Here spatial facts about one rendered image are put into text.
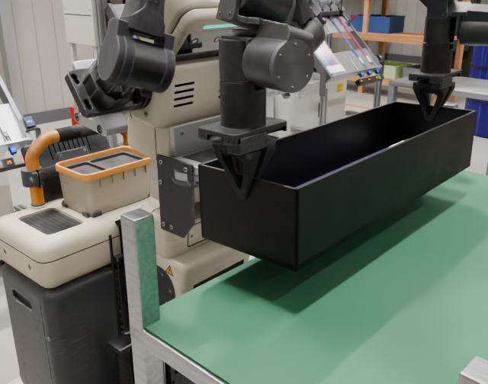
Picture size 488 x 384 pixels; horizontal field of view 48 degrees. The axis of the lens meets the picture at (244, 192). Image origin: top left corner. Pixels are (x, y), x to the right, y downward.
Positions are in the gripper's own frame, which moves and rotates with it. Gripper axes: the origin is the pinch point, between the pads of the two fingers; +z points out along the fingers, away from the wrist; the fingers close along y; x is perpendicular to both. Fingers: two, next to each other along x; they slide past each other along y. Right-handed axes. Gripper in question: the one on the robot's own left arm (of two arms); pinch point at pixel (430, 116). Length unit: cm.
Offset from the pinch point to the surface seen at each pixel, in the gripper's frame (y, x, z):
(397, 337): -52, -21, 15
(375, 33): 518, 300, 35
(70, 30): 82, 264, 0
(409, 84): 197, 98, 31
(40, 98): 166, 473, 80
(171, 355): -72, -1, 16
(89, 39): 81, 244, 4
